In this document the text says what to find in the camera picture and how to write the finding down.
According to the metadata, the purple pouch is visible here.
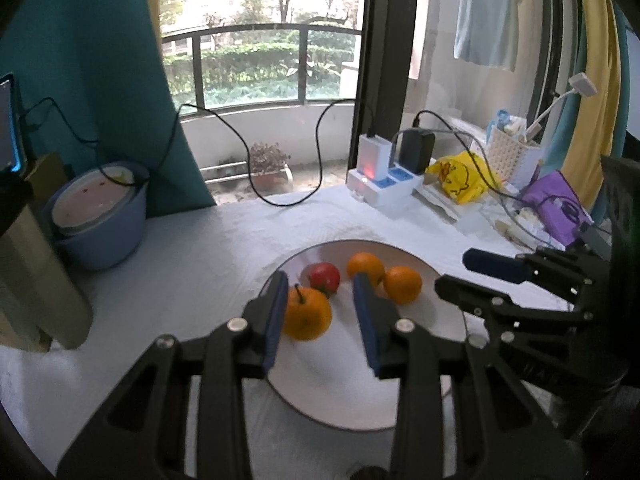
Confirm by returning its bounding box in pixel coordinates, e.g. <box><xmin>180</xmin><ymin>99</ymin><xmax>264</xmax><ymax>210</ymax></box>
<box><xmin>520</xmin><ymin>170</ymin><xmax>594</xmax><ymax>247</ymax></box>

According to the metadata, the white gooseneck lamp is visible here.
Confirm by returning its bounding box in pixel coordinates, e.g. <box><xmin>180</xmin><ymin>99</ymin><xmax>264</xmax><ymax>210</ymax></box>
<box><xmin>522</xmin><ymin>72</ymin><xmax>599</xmax><ymax>144</ymax></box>

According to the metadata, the red apple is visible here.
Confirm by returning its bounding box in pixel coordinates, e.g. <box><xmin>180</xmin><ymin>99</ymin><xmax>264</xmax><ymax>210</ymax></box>
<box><xmin>307</xmin><ymin>262</ymin><xmax>342</xmax><ymax>297</ymax></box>

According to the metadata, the white charger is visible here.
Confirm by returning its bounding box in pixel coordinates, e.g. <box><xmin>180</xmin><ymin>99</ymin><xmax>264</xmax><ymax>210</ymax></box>
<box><xmin>358</xmin><ymin>132</ymin><xmax>394</xmax><ymax>181</ymax></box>

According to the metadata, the dark window frame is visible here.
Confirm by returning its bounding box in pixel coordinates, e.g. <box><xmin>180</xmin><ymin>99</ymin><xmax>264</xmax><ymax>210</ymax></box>
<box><xmin>350</xmin><ymin>0</ymin><xmax>419</xmax><ymax>181</ymax></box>

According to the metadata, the orange with stem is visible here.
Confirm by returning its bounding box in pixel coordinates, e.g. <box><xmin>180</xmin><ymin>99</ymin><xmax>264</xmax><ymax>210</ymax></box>
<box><xmin>283</xmin><ymin>284</ymin><xmax>333</xmax><ymax>342</ymax></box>

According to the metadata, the yellow duck print bag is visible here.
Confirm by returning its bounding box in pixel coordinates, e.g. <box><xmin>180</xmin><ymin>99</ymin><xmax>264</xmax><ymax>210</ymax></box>
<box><xmin>425</xmin><ymin>151</ymin><xmax>502</xmax><ymax>205</ymax></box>

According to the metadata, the white tray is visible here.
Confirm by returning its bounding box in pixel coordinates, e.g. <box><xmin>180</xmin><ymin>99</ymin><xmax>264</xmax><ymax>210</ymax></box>
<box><xmin>414</xmin><ymin>180</ymin><xmax>517</xmax><ymax>224</ymax></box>

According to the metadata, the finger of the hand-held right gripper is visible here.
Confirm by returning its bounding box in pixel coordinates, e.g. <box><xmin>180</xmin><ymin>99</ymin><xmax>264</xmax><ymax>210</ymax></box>
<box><xmin>434</xmin><ymin>274</ymin><xmax>595</xmax><ymax>377</ymax></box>
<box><xmin>462</xmin><ymin>246</ymin><xmax>601</xmax><ymax>306</ymax></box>

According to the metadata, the light blue hanging towel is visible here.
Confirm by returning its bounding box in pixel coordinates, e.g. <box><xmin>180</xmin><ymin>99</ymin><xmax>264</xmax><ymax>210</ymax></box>
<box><xmin>453</xmin><ymin>0</ymin><xmax>519</xmax><ymax>72</ymax></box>

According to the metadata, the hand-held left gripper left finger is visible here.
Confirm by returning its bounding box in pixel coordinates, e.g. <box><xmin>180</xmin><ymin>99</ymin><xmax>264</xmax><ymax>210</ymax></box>
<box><xmin>57</xmin><ymin>271</ymin><xmax>290</xmax><ymax>480</ymax></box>

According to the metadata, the black power adapter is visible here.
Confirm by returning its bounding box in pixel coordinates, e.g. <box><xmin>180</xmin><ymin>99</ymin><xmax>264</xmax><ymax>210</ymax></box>
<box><xmin>397</xmin><ymin>129</ymin><xmax>436</xmax><ymax>174</ymax></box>

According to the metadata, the teal curtain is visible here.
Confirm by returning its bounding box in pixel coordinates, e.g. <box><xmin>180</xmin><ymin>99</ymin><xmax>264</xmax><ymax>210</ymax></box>
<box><xmin>0</xmin><ymin>0</ymin><xmax>217</xmax><ymax>213</ymax></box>

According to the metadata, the black adapter cable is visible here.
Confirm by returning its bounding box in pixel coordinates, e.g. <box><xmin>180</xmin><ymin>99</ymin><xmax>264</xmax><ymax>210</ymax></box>
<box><xmin>411</xmin><ymin>109</ymin><xmax>508</xmax><ymax>198</ymax></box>

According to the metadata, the small orange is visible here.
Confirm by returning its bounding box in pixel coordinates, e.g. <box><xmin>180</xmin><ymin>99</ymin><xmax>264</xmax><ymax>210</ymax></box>
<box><xmin>346</xmin><ymin>252</ymin><xmax>386</xmax><ymax>288</ymax></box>
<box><xmin>383</xmin><ymin>265</ymin><xmax>423</xmax><ymax>306</ymax></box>

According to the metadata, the blue plastic basin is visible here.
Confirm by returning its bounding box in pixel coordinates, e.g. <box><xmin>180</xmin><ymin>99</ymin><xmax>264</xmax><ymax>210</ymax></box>
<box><xmin>42</xmin><ymin>160</ymin><xmax>151</xmax><ymax>272</ymax></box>

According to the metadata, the white and blue power strip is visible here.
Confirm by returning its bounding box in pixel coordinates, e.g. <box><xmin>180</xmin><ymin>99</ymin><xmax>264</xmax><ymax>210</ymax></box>
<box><xmin>346</xmin><ymin>162</ymin><xmax>427</xmax><ymax>209</ymax></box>

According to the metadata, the potted plant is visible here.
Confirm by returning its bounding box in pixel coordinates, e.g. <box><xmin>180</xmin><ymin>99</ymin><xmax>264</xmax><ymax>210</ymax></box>
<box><xmin>247</xmin><ymin>142</ymin><xmax>292</xmax><ymax>194</ymax></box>

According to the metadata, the smartphone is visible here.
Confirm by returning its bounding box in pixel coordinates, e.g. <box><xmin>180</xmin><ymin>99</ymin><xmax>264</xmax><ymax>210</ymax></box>
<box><xmin>0</xmin><ymin>72</ymin><xmax>27</xmax><ymax>177</ymax></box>

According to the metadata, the round white plate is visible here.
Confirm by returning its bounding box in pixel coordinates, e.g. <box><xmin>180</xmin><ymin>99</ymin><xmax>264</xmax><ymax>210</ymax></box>
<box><xmin>257</xmin><ymin>239</ymin><xmax>469</xmax><ymax>432</ymax></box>

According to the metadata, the white bowl with lid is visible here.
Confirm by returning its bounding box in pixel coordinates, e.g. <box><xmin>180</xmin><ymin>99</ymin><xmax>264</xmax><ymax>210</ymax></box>
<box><xmin>51</xmin><ymin>167</ymin><xmax>137</xmax><ymax>237</ymax></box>

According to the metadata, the long black cable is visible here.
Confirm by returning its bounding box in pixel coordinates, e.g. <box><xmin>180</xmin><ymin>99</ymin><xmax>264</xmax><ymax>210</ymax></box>
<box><xmin>19</xmin><ymin>96</ymin><xmax>375</xmax><ymax>207</ymax></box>

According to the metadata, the yellow curtain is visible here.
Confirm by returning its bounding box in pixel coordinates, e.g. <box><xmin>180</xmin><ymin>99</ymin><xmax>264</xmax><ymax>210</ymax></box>
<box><xmin>559</xmin><ymin>0</ymin><xmax>624</xmax><ymax>213</ymax></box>

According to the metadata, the black balcony railing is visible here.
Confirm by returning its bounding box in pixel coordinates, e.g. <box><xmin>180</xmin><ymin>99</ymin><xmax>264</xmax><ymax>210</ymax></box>
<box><xmin>161</xmin><ymin>23</ymin><xmax>364</xmax><ymax>120</ymax></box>

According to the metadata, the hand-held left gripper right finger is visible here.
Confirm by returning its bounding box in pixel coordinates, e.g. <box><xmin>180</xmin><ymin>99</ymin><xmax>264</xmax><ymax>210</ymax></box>
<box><xmin>353</xmin><ymin>274</ymin><xmax>584</xmax><ymax>480</ymax></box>

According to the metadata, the white perforated basket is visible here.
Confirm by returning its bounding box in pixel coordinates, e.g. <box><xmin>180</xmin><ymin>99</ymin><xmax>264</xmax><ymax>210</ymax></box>
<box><xmin>482</xmin><ymin>125</ymin><xmax>544</xmax><ymax>184</ymax></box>

